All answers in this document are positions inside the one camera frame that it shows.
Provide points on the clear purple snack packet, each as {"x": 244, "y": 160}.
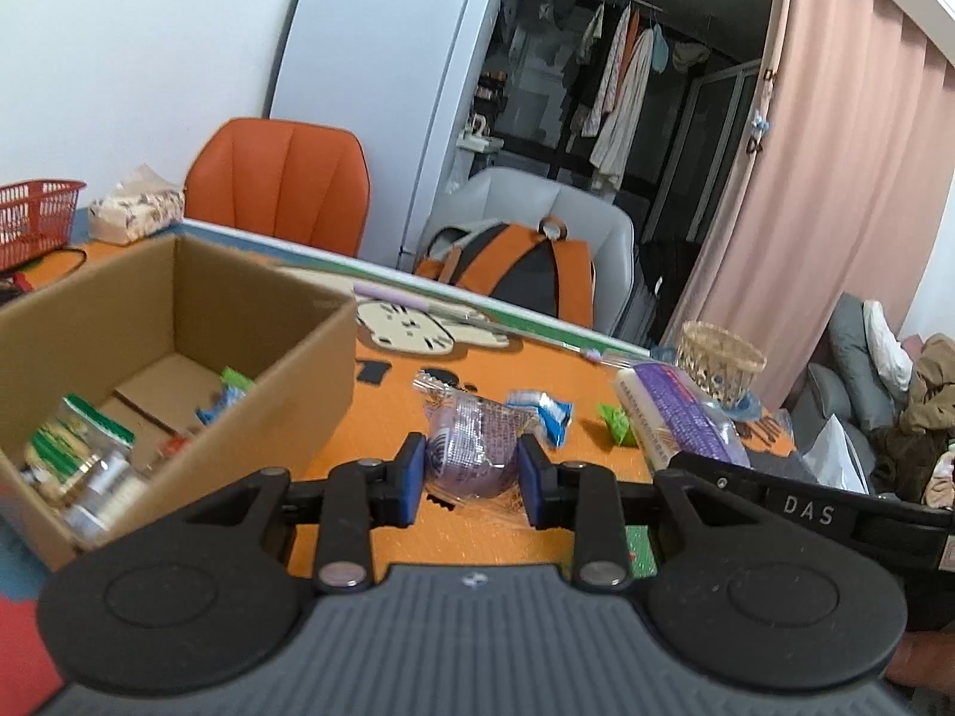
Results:
{"x": 470, "y": 447}

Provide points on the pile of clothes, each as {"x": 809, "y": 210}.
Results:
{"x": 932, "y": 403}

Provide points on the white shelf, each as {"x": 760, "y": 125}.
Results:
{"x": 477, "y": 142}

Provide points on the dark suitcase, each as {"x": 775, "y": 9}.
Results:
{"x": 664, "y": 276}

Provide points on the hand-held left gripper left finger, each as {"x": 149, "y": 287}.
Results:
{"x": 412, "y": 479}

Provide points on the blue and white snack packet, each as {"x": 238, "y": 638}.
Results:
{"x": 548, "y": 410}

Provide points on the grey chair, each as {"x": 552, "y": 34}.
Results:
{"x": 537, "y": 194}

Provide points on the grey sofa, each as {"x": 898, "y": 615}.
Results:
{"x": 850, "y": 343}

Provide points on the pink curtain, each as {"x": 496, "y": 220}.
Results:
{"x": 835, "y": 164}

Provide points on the white plastic bag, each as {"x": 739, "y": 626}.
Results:
{"x": 835, "y": 455}

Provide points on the small orange red snack packet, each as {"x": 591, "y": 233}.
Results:
{"x": 173, "y": 447}

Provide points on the green label bread packet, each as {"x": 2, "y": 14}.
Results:
{"x": 71, "y": 447}

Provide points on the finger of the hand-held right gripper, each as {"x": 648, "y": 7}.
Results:
{"x": 716, "y": 473}

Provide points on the white hanging garment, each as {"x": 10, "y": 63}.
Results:
{"x": 623, "y": 119}

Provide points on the patterned hanging garment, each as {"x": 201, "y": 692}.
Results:
{"x": 593, "y": 37}

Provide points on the woven bamboo basket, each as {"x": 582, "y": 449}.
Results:
{"x": 716, "y": 358}

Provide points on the white fridge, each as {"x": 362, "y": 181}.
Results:
{"x": 373, "y": 52}

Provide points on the white pillow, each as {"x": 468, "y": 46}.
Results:
{"x": 888, "y": 343}

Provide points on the blue ceramic plate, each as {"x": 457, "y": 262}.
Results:
{"x": 746, "y": 410}

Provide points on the patterned tissue pack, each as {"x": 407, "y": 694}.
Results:
{"x": 134, "y": 212}

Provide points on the brown cardboard box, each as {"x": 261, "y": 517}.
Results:
{"x": 298, "y": 365}

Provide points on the orange and black backpack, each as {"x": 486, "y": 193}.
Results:
{"x": 515, "y": 268}

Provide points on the long purple snack package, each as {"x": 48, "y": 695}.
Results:
{"x": 671, "y": 410}

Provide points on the red plastic basket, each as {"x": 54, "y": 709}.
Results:
{"x": 37, "y": 224}

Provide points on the person's right forearm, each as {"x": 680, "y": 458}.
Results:
{"x": 925, "y": 660}

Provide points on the small green snack packet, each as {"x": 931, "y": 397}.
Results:
{"x": 618, "y": 421}

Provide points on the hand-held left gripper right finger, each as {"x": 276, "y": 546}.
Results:
{"x": 531, "y": 482}

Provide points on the orange chair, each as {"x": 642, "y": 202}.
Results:
{"x": 283, "y": 179}

